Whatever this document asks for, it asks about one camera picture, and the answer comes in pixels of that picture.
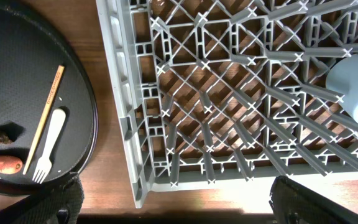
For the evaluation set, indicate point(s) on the round black tray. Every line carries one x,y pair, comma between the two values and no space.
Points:
31,50

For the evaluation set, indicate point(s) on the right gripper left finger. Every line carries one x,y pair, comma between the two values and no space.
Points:
57,203

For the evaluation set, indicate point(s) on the wooden chopstick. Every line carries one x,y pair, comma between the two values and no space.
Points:
44,116

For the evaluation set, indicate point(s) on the white plastic fork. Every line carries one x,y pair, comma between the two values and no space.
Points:
44,163

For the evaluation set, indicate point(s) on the orange carrot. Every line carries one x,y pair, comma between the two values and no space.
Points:
10,165

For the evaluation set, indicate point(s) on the grey dishwasher rack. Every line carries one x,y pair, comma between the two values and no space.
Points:
216,94

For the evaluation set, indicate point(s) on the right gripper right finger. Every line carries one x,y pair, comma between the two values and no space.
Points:
292,202

